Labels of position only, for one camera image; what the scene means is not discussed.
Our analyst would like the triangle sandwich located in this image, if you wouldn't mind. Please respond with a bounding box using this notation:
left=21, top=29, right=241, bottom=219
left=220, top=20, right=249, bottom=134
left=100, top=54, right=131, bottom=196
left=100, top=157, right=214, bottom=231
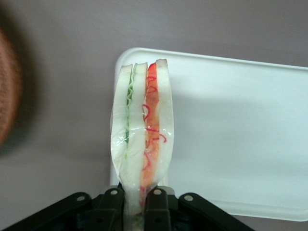
left=109, top=58, right=175, bottom=231

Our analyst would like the cream plastic tray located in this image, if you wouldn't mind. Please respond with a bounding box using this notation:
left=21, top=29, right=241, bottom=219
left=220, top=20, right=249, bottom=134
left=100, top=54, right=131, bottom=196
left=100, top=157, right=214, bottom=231
left=110, top=47, right=308, bottom=222

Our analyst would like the brown round wicker basket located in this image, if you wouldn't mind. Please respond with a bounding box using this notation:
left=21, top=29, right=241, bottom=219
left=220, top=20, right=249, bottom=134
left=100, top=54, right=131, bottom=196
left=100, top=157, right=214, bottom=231
left=0, top=23, right=24, bottom=148

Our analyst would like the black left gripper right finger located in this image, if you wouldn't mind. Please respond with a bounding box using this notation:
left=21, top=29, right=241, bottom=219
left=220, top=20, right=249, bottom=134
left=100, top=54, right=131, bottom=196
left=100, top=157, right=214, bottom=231
left=143, top=187, right=256, bottom=231

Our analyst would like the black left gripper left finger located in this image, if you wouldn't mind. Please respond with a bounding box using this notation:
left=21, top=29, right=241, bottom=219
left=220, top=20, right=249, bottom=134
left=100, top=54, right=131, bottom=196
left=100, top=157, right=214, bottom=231
left=0, top=187, right=126, bottom=231

